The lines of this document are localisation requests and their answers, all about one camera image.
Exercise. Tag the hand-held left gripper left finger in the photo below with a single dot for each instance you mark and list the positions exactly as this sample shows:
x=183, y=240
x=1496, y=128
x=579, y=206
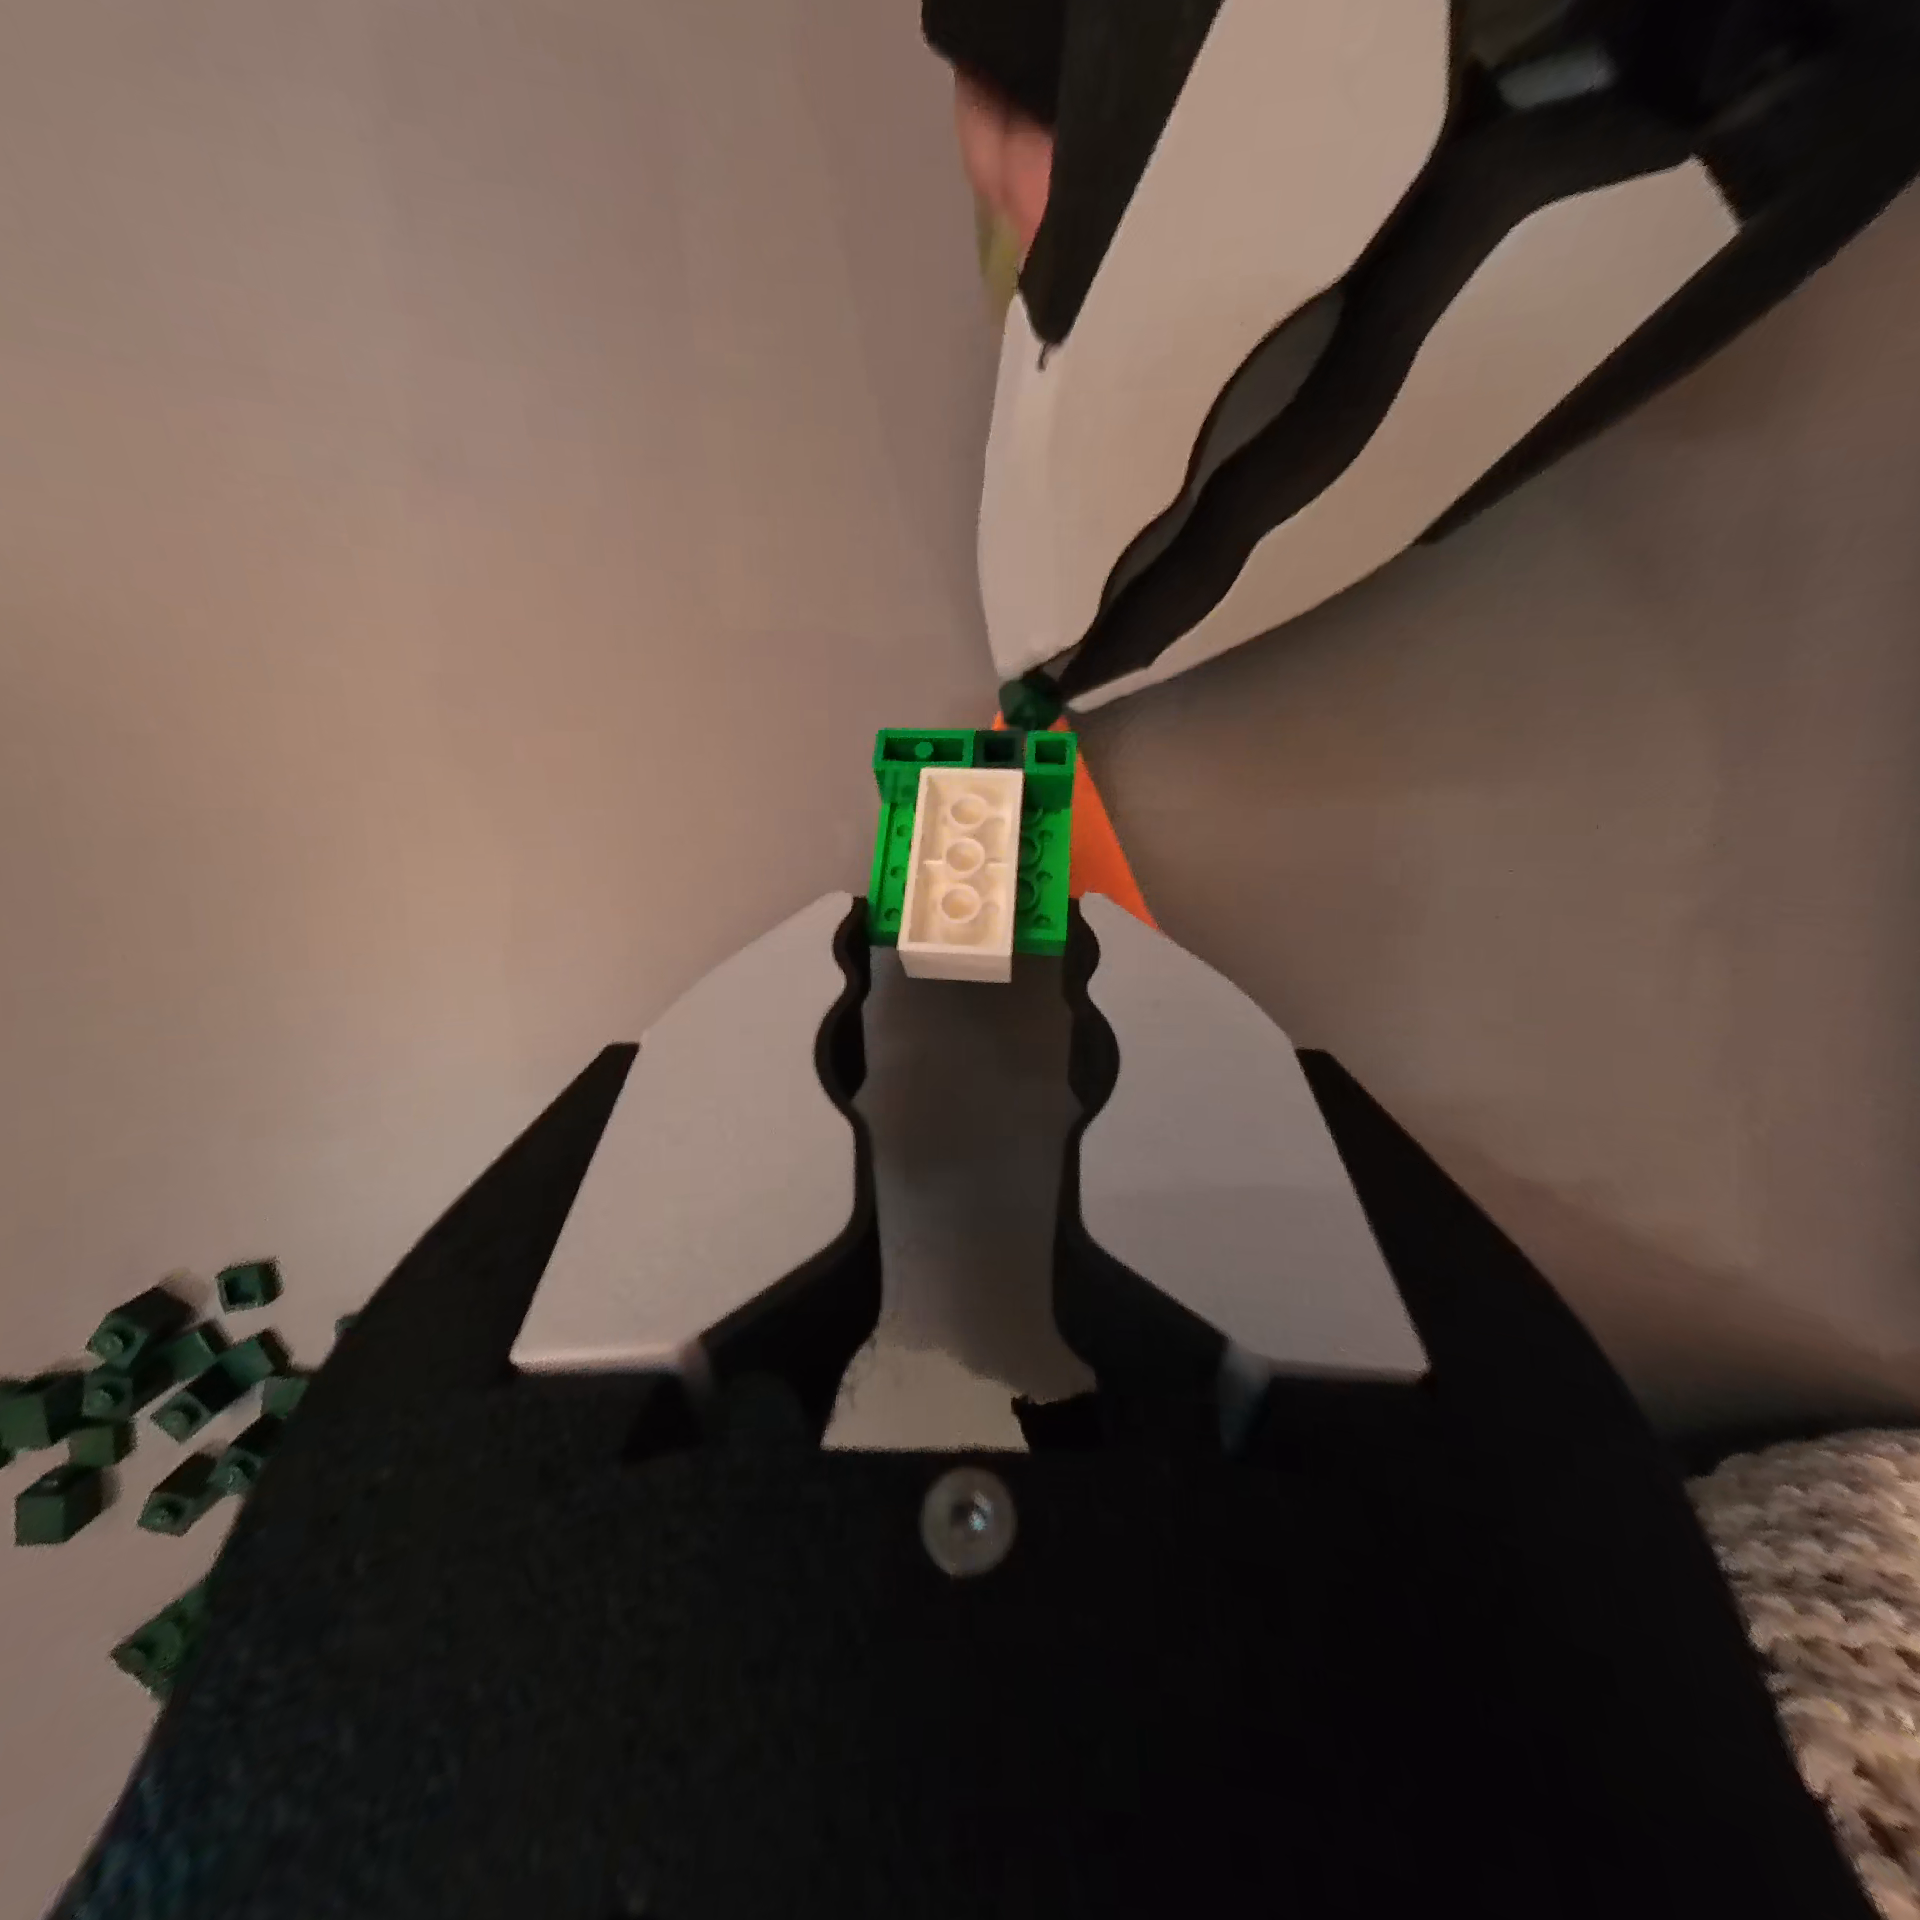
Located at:
x=704, y=1170

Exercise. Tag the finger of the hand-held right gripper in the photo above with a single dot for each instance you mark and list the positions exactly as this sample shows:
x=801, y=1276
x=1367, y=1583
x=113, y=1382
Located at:
x=1108, y=452
x=1441, y=452

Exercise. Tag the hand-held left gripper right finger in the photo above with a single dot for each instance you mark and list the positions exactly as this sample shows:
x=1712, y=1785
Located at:
x=1230, y=1184

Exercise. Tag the small dark green lego brick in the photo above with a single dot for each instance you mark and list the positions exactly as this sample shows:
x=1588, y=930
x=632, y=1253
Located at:
x=1031, y=695

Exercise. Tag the green and white lego assembly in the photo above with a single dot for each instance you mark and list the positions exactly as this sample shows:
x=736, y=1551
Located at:
x=967, y=870

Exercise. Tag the pile of dark green lego bricks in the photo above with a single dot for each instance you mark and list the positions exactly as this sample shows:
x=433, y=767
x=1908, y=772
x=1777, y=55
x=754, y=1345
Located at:
x=150, y=1394

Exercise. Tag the person's right hand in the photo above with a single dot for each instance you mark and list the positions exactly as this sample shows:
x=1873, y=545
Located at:
x=1008, y=173

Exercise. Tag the orange brick separator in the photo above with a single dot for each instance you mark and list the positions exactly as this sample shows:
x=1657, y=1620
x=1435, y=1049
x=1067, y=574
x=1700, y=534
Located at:
x=1114, y=855

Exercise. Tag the cream knitted cloth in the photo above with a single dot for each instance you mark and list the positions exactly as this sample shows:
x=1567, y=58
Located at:
x=1823, y=1650

